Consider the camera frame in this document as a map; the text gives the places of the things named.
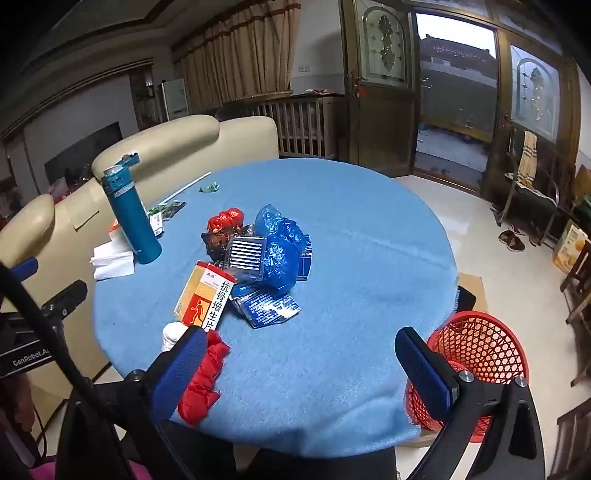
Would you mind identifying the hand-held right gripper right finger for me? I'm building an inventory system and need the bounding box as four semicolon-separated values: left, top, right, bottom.
394;327;548;480

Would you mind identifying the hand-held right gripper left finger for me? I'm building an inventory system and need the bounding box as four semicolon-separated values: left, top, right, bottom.
58;327;209;480

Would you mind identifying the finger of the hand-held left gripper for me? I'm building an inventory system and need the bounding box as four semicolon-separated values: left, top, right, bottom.
41;279;88;320
9;257;40;283

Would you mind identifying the red plastic bag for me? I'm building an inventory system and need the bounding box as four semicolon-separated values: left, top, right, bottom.
178;330;232;426

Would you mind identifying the white pill bottle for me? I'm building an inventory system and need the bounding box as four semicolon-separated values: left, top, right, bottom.
161;322;190;354

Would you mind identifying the red plastic mesh basket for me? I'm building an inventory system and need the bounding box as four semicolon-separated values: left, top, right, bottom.
405;311;530;437

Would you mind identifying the orange white medicine box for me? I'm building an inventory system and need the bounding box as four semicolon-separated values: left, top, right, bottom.
173;261;237;333

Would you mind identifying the blue foil packet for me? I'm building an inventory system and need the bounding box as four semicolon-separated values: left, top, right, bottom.
231;281;301;329

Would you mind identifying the clear striped plastic box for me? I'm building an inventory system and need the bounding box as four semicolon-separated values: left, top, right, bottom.
224;234;269;283

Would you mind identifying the brown wrapper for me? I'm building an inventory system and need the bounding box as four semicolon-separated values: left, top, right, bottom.
201;228;236;264

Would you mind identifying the blue plastic bag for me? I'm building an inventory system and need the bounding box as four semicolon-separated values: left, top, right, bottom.
261;235;301;294
254;203;305;243

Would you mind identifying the red shiny wrapper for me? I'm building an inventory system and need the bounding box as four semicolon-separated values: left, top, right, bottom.
206;208;245;232

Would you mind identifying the person's left forearm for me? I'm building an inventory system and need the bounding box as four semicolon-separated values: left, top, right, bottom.
0;376;38;462

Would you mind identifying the white tissue stack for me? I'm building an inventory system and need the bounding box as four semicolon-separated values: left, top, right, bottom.
90;237;137;281

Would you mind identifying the black phone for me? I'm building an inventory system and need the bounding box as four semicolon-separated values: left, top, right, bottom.
455;285;477;315

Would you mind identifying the brown cardboard box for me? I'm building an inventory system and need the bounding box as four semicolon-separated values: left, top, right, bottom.
406;272;489;448

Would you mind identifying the teal water bottle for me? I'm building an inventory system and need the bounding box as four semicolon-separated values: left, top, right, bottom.
102;152;163;265

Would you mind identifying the blue tablecloth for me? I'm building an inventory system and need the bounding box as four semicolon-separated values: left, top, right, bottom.
92;158;460;446

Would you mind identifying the black television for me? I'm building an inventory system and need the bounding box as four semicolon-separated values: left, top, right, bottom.
44;121;123;185

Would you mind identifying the dark wooden chair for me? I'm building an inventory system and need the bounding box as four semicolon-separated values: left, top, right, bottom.
560;240;591;388
545;401;591;480

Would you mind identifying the white thin stick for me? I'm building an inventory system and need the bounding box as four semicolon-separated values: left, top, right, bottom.
159;172;212;206

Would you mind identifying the orange printed cardboard box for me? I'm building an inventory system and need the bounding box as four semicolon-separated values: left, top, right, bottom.
553;224;589;276

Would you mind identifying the cream leather sofa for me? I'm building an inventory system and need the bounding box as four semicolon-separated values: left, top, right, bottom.
0;114;280;384

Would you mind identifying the wooden display cabinet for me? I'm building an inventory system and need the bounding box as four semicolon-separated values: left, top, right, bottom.
129;69;160;130

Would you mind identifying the white standing air conditioner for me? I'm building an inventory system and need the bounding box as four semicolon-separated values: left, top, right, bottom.
161;78;191;121

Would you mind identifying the closed wooden glass door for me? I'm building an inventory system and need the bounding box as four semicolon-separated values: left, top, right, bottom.
482;30;580;204

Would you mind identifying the striped towel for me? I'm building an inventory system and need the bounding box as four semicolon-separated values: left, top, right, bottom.
515;130;539;188

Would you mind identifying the open wooden glass door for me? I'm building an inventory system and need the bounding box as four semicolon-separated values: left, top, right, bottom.
342;0;419;178

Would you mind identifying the wooden baby crib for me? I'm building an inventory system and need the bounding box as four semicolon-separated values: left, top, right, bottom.
252;95;347;160

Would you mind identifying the round woven tray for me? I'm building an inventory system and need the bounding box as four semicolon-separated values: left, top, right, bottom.
222;90;294;104

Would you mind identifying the beige curtain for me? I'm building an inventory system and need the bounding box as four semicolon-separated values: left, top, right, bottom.
172;0;301;114

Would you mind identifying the black cable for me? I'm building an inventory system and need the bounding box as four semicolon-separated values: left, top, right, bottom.
0;262;139;480

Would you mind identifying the metal frame chair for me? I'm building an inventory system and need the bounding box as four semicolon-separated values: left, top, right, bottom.
492;127;575;247

